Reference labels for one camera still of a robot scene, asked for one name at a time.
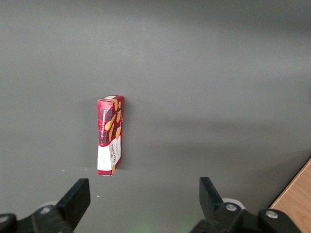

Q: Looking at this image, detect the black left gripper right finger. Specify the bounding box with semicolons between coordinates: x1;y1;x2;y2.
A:
189;177;301;233

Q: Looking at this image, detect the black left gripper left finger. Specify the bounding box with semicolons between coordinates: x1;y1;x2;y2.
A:
0;178;91;233

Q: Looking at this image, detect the red tartan shortbread box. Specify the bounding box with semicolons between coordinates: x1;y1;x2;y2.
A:
96;94;125;176

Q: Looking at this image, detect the wooden two-drawer cabinet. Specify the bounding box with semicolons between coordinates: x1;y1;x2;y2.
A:
269;156;311;233

